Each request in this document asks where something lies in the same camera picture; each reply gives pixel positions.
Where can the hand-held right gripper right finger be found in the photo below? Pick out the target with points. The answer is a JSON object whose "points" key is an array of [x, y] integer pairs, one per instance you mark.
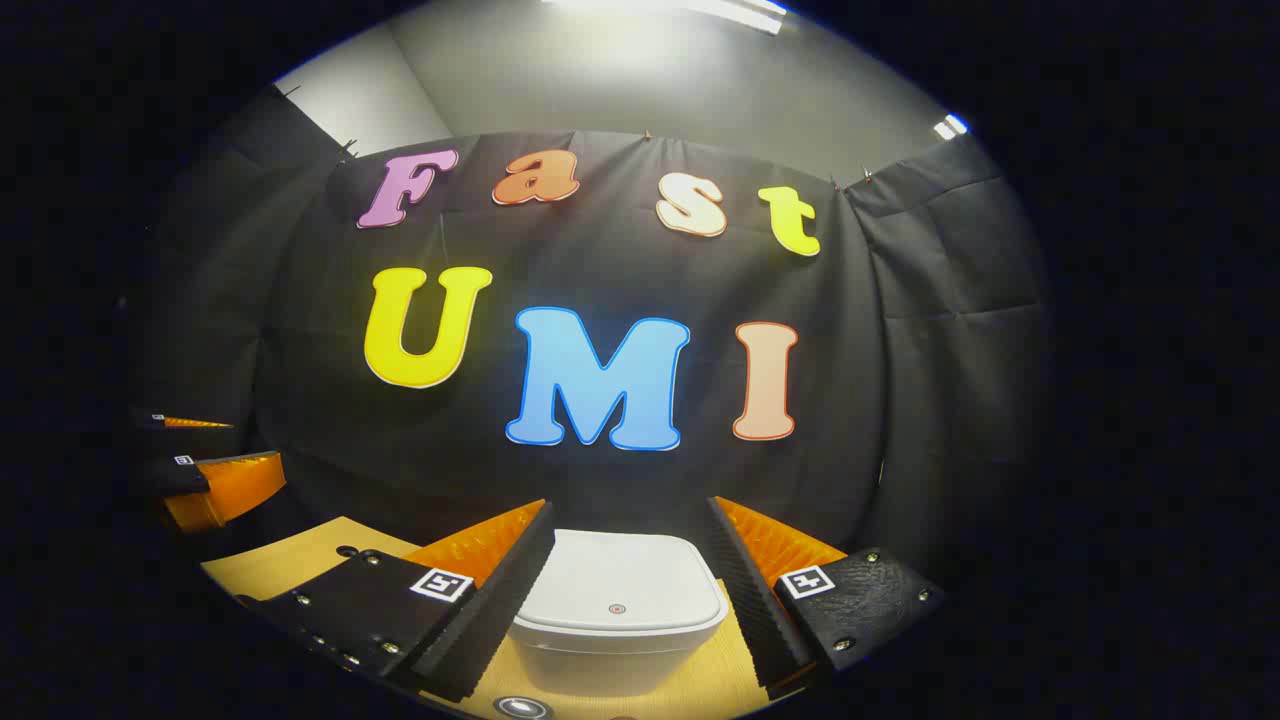
{"points": [[745, 585]]}

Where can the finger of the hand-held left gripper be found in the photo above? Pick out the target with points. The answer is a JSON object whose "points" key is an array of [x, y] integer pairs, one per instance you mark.
{"points": [[175, 421], [230, 490]]}

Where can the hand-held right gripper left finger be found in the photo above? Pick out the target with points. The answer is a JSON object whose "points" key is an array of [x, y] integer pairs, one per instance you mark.
{"points": [[500, 610]]}

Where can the silver pop can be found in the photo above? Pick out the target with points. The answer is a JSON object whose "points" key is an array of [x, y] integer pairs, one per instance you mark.
{"points": [[522, 708]]}

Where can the white desktop garbage bin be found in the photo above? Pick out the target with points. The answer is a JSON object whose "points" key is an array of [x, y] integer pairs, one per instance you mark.
{"points": [[620, 580]]}

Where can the wooden desktop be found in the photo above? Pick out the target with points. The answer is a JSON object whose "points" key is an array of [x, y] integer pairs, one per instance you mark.
{"points": [[300, 562]]}

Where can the black backdrop cloth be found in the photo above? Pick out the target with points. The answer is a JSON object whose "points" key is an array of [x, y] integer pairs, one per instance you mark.
{"points": [[600, 260]]}

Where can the small ceiling light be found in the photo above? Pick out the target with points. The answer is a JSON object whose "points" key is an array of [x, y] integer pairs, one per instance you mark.
{"points": [[951, 126]]}

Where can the long ceiling light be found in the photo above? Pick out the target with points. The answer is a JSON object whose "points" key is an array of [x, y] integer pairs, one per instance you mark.
{"points": [[680, 10]]}

